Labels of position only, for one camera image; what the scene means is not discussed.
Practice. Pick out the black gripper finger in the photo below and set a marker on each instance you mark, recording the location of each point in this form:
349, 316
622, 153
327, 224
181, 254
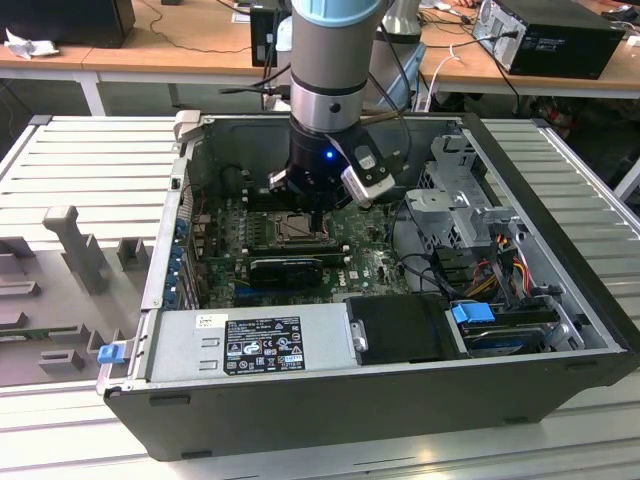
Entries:
282, 182
336, 204

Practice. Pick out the silver CPU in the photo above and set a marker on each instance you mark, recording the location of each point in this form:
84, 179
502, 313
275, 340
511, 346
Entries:
295, 227

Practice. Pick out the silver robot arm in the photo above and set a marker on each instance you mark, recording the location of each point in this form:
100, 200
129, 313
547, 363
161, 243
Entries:
330, 50

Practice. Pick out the black RAM slot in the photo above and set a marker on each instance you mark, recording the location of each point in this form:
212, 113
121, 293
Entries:
257, 198
257, 194
300, 243
257, 206
257, 202
300, 248

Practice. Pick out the CPU socket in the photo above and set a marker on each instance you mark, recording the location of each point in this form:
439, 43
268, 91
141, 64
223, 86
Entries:
295, 239

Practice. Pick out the green motherboard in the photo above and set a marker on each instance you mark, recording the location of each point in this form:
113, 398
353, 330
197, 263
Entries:
370, 260

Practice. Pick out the black graphics card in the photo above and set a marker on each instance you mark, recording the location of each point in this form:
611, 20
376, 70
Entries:
285, 274

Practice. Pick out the metal drive cage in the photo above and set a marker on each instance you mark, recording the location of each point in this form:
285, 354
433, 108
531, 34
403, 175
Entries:
440, 205

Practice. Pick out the small black computer box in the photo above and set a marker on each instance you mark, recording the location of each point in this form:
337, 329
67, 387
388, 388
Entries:
260, 40

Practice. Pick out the pale blue teach pendant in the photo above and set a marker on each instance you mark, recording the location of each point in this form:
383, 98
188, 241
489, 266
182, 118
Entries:
414, 65

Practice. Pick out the black plastic shroud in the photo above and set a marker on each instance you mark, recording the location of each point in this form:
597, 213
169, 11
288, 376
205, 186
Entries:
400, 330

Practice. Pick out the hard disk in blue carrier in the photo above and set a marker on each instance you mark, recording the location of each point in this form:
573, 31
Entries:
472, 315

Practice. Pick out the grey power supply unit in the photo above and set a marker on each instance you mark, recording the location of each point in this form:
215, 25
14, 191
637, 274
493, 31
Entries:
175, 350

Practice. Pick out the black open PC case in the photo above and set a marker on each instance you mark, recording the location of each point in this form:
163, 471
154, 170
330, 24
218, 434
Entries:
350, 420

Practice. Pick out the grey parts rack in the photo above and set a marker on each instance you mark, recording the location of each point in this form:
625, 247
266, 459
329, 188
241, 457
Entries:
60, 280

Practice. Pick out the blue case latch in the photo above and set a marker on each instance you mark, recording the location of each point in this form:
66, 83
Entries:
110, 354

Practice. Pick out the large black box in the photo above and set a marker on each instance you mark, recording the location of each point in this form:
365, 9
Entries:
65, 22

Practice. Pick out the black PC tower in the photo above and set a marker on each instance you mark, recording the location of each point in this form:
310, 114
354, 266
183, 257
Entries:
565, 50

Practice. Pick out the crumpled white paper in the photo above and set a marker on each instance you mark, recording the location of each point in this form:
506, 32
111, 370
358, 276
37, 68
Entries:
27, 48

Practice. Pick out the green RAM stick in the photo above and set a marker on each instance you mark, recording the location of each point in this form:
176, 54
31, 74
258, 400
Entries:
20, 334

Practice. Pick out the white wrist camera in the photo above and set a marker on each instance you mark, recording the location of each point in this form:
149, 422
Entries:
367, 182

